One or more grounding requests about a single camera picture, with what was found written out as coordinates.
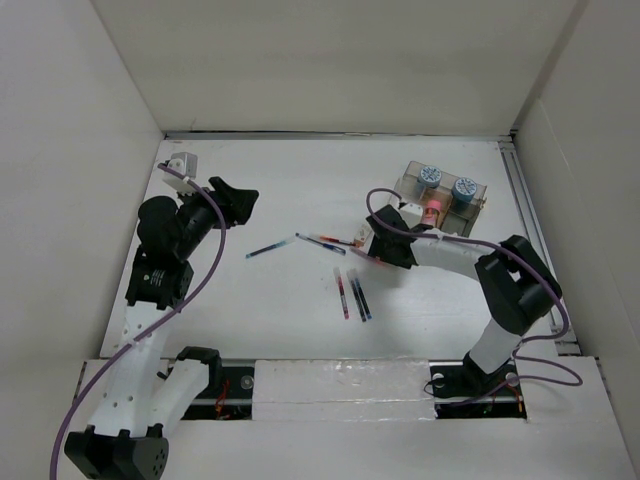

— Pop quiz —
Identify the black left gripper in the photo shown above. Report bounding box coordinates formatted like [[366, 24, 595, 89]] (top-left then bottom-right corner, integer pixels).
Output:
[[174, 177, 256, 259]]

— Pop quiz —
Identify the small white eraser box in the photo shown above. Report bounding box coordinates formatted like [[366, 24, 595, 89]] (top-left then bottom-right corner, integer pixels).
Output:
[[354, 223, 372, 248]]

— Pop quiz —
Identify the pink pen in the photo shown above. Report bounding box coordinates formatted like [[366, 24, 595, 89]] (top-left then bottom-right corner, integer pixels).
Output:
[[350, 247, 375, 262]]

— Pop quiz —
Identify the blue ballpoint pen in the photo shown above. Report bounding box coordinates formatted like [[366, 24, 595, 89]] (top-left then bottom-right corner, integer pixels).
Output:
[[295, 232, 346, 256]]

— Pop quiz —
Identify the red gel pen orange tip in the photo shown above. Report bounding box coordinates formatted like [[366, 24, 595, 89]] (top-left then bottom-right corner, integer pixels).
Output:
[[319, 235, 357, 246]]

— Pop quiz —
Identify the dark blue gel pen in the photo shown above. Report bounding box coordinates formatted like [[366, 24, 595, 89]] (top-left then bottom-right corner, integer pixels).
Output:
[[347, 269, 372, 322]]

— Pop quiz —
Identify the blue jar with splash label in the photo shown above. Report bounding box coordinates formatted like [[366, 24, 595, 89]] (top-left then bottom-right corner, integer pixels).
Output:
[[417, 165, 443, 189]]

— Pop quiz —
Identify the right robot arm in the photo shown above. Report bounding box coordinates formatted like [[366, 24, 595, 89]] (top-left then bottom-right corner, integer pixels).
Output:
[[219, 203, 562, 398]]

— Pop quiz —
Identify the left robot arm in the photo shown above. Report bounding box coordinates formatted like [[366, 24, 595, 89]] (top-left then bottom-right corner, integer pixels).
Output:
[[56, 175, 259, 479]]

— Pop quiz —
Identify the clear acrylic desk organizer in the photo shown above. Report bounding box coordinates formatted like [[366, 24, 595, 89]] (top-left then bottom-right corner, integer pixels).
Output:
[[394, 161, 487, 237]]

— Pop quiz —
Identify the teal blue pen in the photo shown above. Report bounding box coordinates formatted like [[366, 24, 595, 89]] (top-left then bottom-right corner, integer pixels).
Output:
[[245, 236, 296, 259]]

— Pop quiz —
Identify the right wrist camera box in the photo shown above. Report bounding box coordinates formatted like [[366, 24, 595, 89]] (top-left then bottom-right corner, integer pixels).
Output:
[[399, 203, 424, 229]]

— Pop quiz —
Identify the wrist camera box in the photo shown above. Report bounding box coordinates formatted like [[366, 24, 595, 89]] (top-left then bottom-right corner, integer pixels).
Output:
[[399, 203, 424, 229], [167, 152, 198, 177]]

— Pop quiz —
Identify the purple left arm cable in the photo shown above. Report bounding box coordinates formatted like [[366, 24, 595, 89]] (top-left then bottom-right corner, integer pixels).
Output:
[[49, 162, 229, 480]]

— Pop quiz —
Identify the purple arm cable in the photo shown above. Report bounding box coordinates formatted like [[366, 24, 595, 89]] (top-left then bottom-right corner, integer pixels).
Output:
[[366, 187, 585, 401], [49, 162, 229, 480]]

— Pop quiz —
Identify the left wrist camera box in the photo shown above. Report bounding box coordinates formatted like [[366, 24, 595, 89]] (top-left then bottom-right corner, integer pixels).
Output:
[[167, 152, 198, 177]]

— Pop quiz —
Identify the aluminium rail back edge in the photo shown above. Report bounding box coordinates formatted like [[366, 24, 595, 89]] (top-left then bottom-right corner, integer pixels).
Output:
[[164, 131, 512, 142]]

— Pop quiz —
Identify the aluminium rail right side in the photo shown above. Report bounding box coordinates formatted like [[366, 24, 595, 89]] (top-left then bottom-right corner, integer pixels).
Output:
[[498, 140, 583, 357]]

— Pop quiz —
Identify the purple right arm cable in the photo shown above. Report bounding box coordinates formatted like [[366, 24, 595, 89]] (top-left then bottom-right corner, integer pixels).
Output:
[[366, 187, 585, 401]]

